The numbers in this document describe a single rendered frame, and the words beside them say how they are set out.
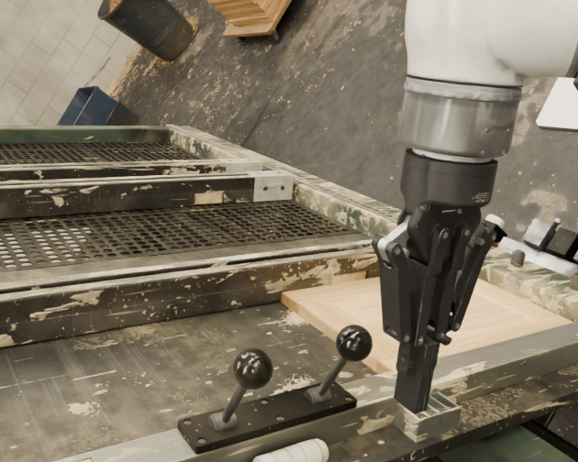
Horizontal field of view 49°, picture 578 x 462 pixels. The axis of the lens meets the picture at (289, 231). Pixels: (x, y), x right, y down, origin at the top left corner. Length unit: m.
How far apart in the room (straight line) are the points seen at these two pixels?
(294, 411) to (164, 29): 4.89
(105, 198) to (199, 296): 0.60
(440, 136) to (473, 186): 0.05
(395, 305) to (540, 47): 0.23
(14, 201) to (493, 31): 1.20
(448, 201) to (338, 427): 0.33
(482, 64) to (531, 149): 2.12
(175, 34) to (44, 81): 1.41
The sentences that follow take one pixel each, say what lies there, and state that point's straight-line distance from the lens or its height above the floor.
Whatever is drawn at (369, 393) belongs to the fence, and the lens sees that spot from 0.78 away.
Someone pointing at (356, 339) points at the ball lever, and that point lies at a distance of 0.64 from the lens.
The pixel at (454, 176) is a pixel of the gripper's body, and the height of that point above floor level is 1.56.
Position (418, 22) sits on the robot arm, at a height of 1.65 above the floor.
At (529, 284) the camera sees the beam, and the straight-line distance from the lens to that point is 1.22.
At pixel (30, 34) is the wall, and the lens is 6.24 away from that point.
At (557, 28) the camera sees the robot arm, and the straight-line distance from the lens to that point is 0.49.
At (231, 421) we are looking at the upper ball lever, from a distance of 0.67.
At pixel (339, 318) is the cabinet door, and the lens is 1.01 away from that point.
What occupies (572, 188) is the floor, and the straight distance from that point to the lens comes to 2.43.
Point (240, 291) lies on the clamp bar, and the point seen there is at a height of 1.30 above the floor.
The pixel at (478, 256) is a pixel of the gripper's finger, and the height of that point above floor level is 1.46.
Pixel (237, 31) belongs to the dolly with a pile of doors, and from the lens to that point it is 4.63.
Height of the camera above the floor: 1.92
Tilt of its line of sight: 37 degrees down
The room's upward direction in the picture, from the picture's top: 55 degrees counter-clockwise
